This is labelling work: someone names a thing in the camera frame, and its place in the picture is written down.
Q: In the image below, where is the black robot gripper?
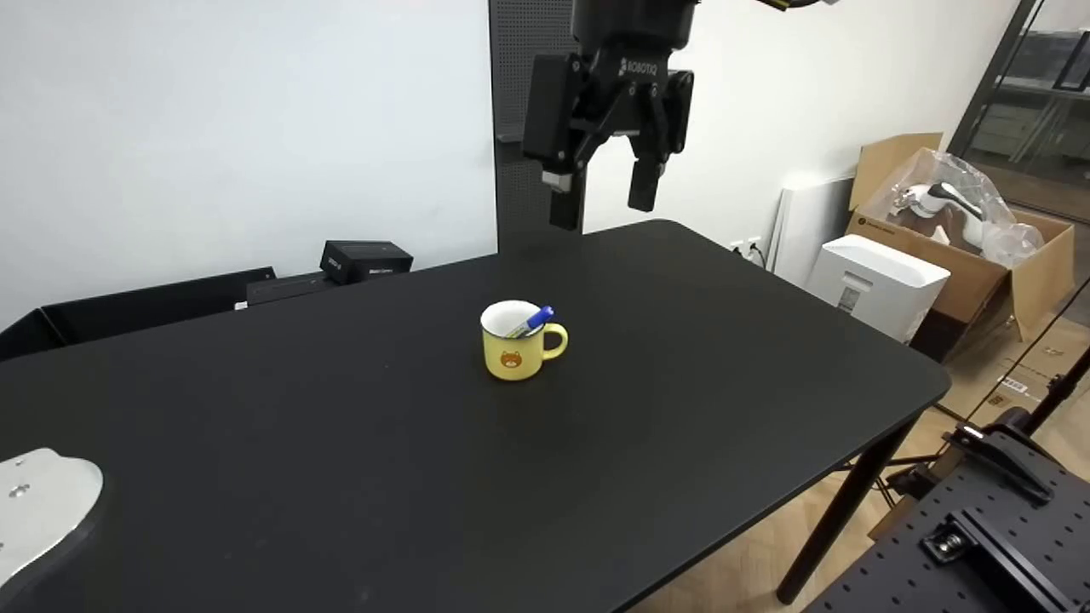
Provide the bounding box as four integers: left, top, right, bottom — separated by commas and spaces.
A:
549, 0, 699, 236

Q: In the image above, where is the blue and white marker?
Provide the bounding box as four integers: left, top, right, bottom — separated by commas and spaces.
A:
502, 302, 559, 339

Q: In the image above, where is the yellow enamel mug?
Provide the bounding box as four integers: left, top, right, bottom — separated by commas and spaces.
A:
476, 296, 574, 386

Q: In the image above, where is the white flat panel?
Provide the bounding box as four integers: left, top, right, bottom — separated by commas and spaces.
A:
769, 168, 859, 285

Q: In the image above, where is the small black box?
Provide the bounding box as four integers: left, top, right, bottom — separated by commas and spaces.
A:
318, 237, 415, 285

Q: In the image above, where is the white box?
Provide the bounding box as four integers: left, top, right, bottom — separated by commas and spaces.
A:
806, 231, 954, 348

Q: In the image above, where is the clear plastic bag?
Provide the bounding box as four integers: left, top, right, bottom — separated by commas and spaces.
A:
890, 147, 1046, 271

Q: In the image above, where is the black table leg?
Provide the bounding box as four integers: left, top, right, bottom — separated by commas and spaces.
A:
773, 414, 915, 607

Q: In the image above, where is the brown cardboard box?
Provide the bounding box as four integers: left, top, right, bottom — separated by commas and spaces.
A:
845, 128, 1078, 344

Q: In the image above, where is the black framed glass door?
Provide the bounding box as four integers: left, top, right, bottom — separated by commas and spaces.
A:
948, 0, 1090, 163

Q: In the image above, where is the black flat case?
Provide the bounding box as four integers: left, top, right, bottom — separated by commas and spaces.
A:
0, 265, 278, 363

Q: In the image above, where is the black tripod leg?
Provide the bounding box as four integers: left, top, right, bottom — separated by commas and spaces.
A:
1019, 344, 1090, 441

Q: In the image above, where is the black perforated breadboard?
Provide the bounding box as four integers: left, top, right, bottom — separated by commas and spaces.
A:
800, 418, 1090, 613

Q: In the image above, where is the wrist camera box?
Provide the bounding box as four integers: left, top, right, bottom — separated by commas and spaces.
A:
521, 50, 575, 191

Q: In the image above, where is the black metal bracket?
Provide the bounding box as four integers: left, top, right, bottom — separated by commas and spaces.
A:
952, 421, 1056, 507

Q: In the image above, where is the white round base plate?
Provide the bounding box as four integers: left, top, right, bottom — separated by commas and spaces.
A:
0, 445, 105, 590

